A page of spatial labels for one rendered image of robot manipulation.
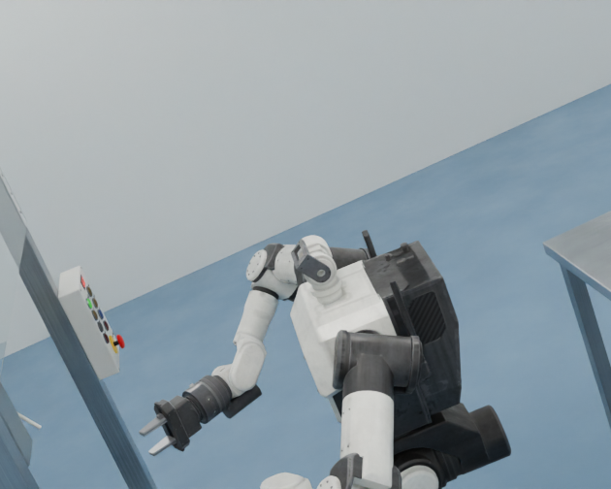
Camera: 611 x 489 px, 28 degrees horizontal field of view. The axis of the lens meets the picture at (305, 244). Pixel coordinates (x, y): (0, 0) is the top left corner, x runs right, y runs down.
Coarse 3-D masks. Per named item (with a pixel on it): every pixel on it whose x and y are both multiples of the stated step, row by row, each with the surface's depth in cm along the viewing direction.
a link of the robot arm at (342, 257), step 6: (336, 252) 256; (342, 252) 256; (348, 252) 257; (354, 252) 258; (360, 252) 258; (336, 258) 255; (342, 258) 255; (348, 258) 256; (354, 258) 256; (360, 258) 257; (366, 258) 258; (294, 264) 265; (336, 264) 254; (342, 264) 255; (348, 264) 255; (294, 270) 265
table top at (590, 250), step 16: (592, 224) 312; (608, 224) 309; (560, 240) 311; (576, 240) 307; (592, 240) 304; (608, 240) 301; (560, 256) 304; (576, 256) 300; (592, 256) 297; (608, 256) 294; (576, 272) 297; (592, 272) 290; (608, 272) 287; (608, 288) 281
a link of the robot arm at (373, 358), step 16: (352, 336) 216; (368, 336) 216; (384, 336) 217; (400, 336) 218; (352, 352) 213; (368, 352) 213; (384, 352) 214; (400, 352) 214; (352, 368) 213; (368, 368) 211; (384, 368) 212; (400, 368) 213; (352, 384) 211; (368, 384) 209; (384, 384) 210; (400, 384) 216
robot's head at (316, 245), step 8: (304, 240) 236; (312, 240) 235; (320, 240) 236; (312, 248) 233; (320, 248) 231; (328, 248) 234; (320, 272) 230; (336, 280) 234; (312, 288) 236; (320, 288) 233; (328, 288) 233
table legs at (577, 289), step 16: (576, 288) 313; (576, 304) 315; (592, 320) 317; (592, 336) 319; (592, 352) 320; (592, 368) 326; (608, 368) 323; (608, 384) 325; (608, 400) 326; (608, 416) 331
